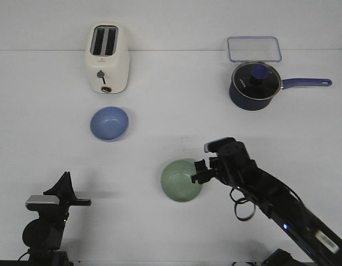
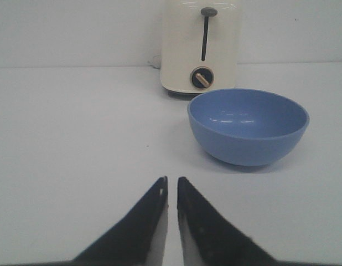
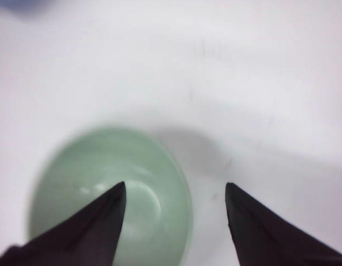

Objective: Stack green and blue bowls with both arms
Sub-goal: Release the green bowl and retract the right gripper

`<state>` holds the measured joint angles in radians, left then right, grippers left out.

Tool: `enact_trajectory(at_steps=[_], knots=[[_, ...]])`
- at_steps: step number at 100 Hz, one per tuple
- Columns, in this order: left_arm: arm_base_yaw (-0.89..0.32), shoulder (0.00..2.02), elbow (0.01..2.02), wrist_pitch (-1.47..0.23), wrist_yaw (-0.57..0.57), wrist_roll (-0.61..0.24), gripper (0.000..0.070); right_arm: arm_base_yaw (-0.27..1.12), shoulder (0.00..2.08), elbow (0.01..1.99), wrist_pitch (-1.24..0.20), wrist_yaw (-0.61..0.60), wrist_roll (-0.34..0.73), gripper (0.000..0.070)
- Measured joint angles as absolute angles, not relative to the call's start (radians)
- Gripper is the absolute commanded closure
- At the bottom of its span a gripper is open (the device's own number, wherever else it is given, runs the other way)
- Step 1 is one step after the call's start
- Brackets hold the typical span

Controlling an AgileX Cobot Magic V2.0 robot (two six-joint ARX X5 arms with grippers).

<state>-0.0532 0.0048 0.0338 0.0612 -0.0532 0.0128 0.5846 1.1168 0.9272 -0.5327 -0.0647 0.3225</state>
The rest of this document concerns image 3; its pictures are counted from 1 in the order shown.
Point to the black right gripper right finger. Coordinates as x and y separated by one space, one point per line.
261 237

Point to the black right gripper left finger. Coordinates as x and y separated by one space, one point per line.
89 237

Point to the green bowl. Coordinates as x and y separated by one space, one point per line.
158 217

